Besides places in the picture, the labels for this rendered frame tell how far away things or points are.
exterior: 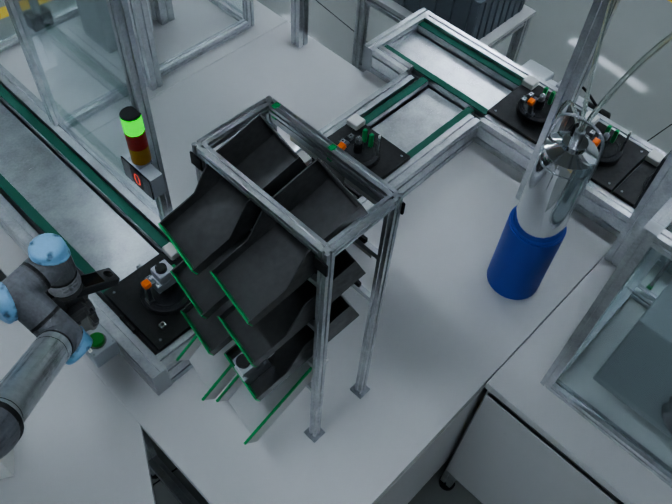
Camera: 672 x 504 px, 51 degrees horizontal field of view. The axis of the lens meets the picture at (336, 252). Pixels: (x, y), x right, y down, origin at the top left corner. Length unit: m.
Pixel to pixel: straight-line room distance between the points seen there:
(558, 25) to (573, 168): 3.00
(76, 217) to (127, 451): 0.73
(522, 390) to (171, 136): 1.39
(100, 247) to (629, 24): 3.63
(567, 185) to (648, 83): 2.75
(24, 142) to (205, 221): 1.23
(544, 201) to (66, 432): 1.32
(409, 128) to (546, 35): 2.26
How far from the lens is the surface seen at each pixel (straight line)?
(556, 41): 4.54
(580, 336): 1.78
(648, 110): 4.29
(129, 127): 1.75
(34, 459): 1.94
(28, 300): 1.55
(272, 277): 1.25
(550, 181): 1.75
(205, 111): 2.54
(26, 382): 1.39
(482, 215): 2.29
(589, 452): 1.98
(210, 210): 1.34
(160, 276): 1.83
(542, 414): 1.98
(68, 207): 2.26
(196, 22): 2.93
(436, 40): 2.78
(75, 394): 1.98
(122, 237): 2.14
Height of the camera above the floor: 2.59
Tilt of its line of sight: 54 degrees down
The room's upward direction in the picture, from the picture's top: 5 degrees clockwise
